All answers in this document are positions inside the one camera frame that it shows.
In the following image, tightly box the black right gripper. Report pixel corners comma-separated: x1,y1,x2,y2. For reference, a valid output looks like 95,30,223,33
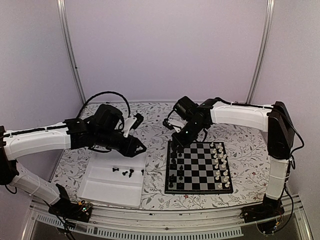
170,120,205,152

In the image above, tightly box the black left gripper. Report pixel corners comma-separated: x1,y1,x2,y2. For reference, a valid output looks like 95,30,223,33
95,129,148,158

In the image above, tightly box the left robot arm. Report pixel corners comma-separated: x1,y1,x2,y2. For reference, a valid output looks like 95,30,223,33
0,104,147,217

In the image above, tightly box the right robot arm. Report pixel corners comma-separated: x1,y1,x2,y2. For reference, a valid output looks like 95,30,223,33
163,96,295,218

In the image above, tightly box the pile of black chess pieces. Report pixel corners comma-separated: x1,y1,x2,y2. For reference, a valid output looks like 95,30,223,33
112,167,145,178

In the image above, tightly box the black and silver chessboard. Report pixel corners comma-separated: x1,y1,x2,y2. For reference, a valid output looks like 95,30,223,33
164,141,234,195

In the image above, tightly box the white plastic tray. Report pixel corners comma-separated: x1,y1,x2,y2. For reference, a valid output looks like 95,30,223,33
76,150,147,209

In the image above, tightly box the floral patterned table mat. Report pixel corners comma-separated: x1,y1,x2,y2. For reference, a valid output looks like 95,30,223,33
52,102,281,211

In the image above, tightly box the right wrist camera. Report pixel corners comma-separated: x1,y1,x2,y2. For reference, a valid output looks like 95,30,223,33
162,118,185,133

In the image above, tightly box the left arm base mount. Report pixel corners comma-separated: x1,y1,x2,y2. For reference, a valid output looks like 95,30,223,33
48,199,92,223

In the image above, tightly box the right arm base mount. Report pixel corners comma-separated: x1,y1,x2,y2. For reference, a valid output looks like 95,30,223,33
239,203,285,235

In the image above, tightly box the aluminium front rail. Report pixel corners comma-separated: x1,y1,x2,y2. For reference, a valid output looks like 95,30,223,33
22,195,314,240

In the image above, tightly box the aluminium frame post left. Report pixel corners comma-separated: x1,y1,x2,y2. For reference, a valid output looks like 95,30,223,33
56,0,86,104

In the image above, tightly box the aluminium frame post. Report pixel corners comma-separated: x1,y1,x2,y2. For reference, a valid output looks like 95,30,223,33
56,0,86,104
245,0,276,104

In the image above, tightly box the aluminium frame post right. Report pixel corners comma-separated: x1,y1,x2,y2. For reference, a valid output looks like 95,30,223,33
245,0,276,104

